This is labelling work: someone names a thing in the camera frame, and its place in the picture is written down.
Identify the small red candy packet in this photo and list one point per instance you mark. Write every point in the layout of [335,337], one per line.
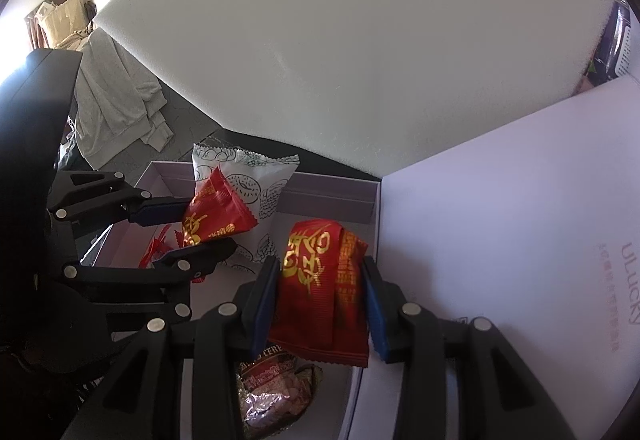
[215,215]

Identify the white foam sheet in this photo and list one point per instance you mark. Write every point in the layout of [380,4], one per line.
[350,45]

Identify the red gold snack packet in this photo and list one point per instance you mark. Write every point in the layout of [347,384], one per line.
[310,290]

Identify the dark foil cereal packet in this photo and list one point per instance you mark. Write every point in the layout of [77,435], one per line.
[280,395]

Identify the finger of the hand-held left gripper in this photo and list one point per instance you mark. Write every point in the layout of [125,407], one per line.
[200,257]
[155,210]

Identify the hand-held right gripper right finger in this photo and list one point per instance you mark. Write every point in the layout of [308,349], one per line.
[376,315]

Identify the grey sweatshirt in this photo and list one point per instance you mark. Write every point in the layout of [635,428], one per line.
[115,100]

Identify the white gift box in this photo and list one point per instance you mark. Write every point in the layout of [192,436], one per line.
[500,220]

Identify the pile of clothes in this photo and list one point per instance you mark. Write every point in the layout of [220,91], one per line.
[60,20]

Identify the small red candy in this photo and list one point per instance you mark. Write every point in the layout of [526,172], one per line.
[155,247]

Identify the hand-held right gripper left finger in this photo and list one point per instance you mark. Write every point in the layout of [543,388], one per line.
[265,305]

